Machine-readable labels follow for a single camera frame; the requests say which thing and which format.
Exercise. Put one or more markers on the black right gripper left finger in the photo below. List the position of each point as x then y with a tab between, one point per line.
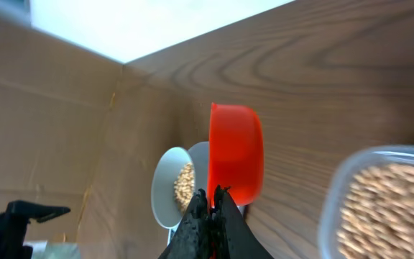
191	239

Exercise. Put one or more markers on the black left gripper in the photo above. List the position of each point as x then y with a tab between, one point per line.
13	226

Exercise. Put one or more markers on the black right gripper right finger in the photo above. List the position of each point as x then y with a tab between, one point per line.
231	236

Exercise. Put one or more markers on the orange measuring scoop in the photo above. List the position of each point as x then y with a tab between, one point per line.
236	152

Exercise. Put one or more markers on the soybeans in grey bowl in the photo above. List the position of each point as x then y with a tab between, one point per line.
183	187

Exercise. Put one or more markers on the grey round bowl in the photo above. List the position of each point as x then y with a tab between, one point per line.
164	208

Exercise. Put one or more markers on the white digital kitchen scale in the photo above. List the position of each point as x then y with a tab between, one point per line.
199	156

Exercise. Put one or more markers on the clear plastic container of beans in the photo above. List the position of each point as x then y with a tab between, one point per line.
369	209

